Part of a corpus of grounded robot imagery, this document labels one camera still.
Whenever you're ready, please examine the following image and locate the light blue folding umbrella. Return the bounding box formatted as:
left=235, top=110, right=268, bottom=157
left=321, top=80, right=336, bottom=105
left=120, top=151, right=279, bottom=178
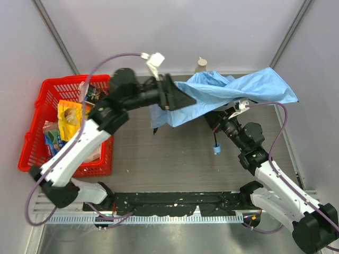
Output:
left=149, top=67, right=298, bottom=129

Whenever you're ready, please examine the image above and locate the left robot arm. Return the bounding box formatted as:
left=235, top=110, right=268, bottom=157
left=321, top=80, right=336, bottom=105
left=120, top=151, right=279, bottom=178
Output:
left=29, top=68, right=197, bottom=210

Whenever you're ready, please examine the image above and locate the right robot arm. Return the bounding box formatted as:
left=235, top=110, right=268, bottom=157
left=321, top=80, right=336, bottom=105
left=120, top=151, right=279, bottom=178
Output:
left=204, top=107, right=338, bottom=253

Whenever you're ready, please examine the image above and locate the cream cap lotion bottle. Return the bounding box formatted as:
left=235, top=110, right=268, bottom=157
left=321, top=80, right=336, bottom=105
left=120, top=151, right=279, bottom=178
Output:
left=195, top=57, right=208, bottom=73

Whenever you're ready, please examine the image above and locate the dark coffee carton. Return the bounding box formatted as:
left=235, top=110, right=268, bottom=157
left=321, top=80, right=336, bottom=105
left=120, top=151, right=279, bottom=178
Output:
left=84, top=85, right=106, bottom=104

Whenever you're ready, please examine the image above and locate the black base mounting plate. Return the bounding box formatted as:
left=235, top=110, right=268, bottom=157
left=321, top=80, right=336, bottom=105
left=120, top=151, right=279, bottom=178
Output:
left=94, top=192, right=258, bottom=217

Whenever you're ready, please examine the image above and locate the yellow Lays chip bag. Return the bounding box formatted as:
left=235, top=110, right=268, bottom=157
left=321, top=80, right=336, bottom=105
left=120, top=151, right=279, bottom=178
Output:
left=57, top=99, right=83, bottom=141

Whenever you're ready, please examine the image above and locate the pink snack packet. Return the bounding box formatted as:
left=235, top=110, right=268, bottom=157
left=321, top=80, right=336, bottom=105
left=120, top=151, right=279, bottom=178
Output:
left=84, top=145, right=102, bottom=163

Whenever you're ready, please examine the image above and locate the red plastic basket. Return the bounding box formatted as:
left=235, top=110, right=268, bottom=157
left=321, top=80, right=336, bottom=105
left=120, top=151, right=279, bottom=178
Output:
left=17, top=75, right=114, bottom=178

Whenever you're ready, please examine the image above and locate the blue green snack box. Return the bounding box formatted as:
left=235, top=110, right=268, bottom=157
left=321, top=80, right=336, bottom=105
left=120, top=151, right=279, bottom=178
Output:
left=42, top=121, right=67, bottom=159

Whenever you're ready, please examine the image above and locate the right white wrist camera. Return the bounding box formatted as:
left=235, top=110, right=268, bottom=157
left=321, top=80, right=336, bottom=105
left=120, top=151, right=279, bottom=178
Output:
left=229, top=100, right=249, bottom=119

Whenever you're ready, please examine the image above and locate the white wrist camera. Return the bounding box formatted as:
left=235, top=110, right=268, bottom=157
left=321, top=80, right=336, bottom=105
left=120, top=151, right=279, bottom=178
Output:
left=140, top=52, right=165, bottom=81
left=229, top=100, right=249, bottom=119

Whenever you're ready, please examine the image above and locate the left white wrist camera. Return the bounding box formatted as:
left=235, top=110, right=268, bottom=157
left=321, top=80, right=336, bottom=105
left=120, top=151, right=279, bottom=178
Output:
left=140, top=52, right=165, bottom=81

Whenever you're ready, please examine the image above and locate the white slotted cable duct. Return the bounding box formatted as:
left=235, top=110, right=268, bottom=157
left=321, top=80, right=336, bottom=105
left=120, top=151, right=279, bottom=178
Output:
left=47, top=213, right=244, bottom=225

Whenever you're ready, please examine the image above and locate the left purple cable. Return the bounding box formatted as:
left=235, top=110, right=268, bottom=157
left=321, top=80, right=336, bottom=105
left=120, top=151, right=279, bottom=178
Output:
left=25, top=52, right=145, bottom=227

